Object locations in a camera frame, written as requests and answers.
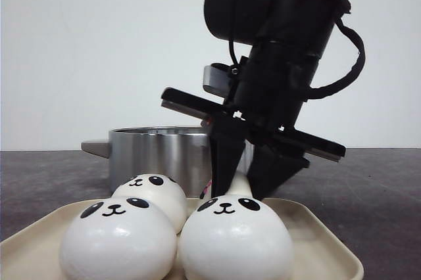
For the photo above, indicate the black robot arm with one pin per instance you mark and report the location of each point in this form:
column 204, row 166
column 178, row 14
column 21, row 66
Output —
column 303, row 24

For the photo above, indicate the panda bun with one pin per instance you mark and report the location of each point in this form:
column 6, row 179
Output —
column 235, row 237
column 239, row 186
column 161, row 190
column 119, row 238

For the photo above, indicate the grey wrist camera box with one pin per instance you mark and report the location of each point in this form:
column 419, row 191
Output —
column 217, row 79

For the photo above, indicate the stainless steel steamer pot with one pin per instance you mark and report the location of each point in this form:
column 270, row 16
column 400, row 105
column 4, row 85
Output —
column 182, row 153

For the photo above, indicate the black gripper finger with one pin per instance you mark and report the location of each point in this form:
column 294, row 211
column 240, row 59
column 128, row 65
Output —
column 227, row 142
column 272, row 166

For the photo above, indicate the cream plastic tray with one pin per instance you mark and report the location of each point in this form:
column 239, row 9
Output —
column 33, row 253

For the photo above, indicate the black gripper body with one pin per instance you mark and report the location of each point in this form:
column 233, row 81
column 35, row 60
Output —
column 270, row 86

